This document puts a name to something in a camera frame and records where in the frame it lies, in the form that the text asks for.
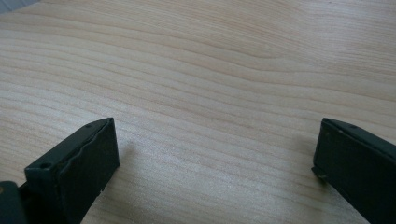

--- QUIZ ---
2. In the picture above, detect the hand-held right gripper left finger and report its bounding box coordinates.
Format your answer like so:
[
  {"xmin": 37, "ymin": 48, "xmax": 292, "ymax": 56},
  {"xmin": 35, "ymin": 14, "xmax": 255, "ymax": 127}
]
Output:
[{"xmin": 23, "ymin": 117, "xmax": 120, "ymax": 224}]

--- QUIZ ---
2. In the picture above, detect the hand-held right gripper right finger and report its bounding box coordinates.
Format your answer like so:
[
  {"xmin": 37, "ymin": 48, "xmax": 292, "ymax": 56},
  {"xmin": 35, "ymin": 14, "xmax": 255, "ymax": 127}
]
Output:
[{"xmin": 311, "ymin": 117, "xmax": 396, "ymax": 224}]

